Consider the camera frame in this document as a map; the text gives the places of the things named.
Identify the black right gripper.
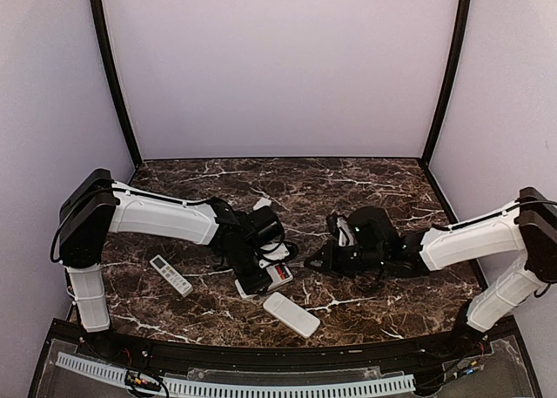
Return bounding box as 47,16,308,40
304,239,386,279

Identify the white TCL remote control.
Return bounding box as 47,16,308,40
234,264,293,300

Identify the white battery cover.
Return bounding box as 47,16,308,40
253,198,272,211

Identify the small white buttoned remote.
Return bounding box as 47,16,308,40
150,255,193,297

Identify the red blue battery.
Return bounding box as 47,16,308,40
274,265,292,280

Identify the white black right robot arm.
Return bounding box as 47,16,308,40
304,187,556,358

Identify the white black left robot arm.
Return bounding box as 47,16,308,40
50,168,295,360

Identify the white remote face down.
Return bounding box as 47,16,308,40
263,292,321,339

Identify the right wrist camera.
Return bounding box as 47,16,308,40
326,213,357,247

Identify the black front rail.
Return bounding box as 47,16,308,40
91,330,457,373

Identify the white slotted cable duct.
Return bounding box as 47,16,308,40
55,352,415,397

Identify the black left corner post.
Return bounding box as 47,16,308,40
89,0,143,169

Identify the black corner post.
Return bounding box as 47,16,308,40
420,0,472,169
89,0,143,169

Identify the black right corner post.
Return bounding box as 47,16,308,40
420,0,472,169

